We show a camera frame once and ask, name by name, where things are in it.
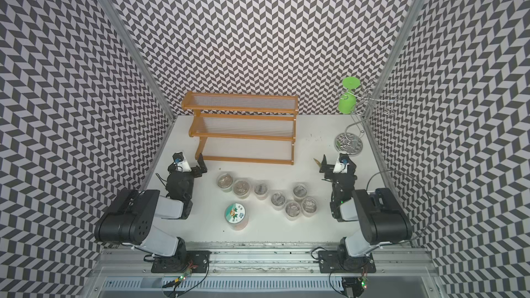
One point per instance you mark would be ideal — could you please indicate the tall seed jar orange label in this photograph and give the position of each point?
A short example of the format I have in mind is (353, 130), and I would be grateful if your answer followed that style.
(236, 216)

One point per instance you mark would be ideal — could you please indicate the seed cup front middle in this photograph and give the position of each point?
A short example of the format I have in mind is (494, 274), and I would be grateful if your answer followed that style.
(292, 210)

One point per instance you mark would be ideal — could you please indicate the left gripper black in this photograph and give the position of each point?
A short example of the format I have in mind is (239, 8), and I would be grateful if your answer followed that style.
(196, 170)

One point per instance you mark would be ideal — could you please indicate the seed cup centre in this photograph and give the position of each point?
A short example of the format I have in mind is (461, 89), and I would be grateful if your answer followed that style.
(278, 200)

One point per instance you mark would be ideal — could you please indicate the green label seed cup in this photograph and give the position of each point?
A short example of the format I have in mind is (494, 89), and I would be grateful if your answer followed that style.
(225, 182)

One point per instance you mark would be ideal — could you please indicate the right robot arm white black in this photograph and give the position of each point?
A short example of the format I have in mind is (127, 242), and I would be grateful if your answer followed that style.
(380, 216)

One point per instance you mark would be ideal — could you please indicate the seed cup red label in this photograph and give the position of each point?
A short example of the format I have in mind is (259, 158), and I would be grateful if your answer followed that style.
(261, 190)

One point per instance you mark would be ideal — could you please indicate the wooden two-tier shelf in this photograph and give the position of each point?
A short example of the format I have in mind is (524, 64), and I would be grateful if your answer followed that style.
(236, 116)

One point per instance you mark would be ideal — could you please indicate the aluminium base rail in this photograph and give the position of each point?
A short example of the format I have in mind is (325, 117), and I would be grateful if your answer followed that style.
(265, 270)

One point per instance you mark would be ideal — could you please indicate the seed cup front right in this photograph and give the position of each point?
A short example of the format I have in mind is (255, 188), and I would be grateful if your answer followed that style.
(309, 206)

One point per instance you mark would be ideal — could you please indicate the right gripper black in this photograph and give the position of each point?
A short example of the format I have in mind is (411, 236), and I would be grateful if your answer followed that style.
(329, 169)

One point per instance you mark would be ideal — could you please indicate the green plastic wine glass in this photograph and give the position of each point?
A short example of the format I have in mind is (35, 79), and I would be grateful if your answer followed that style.
(348, 99)

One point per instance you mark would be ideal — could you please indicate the seed cup back right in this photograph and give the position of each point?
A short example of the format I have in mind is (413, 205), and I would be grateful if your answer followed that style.
(299, 192)

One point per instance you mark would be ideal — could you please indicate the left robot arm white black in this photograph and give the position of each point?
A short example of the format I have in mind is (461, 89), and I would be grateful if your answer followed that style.
(128, 221)

